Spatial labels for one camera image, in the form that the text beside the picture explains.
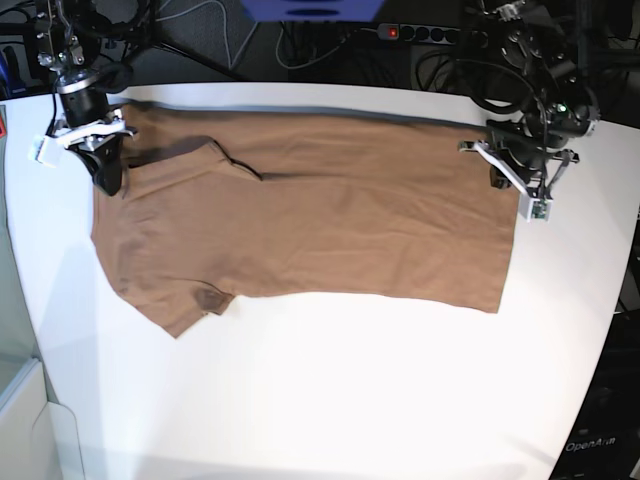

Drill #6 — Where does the blue overhead mount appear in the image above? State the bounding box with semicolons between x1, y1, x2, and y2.
241;0;384;22

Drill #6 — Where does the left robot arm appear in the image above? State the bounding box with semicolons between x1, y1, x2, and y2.
453;1;600;199

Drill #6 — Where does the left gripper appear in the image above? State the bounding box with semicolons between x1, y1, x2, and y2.
458;140;580;195

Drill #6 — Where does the black power strip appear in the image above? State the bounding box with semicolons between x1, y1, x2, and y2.
373;23;462;46

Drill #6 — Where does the white bin at left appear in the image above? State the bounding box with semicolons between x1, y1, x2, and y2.
1;358;85;479

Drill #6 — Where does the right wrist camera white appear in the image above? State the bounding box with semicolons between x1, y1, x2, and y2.
28;135;63;168

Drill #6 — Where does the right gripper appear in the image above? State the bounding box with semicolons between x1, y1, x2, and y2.
50;112;137;196

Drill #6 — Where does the brown T-shirt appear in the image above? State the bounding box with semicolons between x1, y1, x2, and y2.
91;103;518;336

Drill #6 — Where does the black OpenArm base box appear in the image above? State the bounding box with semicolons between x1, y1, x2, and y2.
550;279;639;479

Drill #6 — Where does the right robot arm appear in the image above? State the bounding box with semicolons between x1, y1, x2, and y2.
31;1;136;196

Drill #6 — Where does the black tripod stand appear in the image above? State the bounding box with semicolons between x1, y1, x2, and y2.
0;0;241;86

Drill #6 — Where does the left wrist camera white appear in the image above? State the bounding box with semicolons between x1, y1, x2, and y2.
518;195;553;222

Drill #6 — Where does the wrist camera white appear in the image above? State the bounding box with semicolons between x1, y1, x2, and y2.
28;135;63;168
518;195;553;222

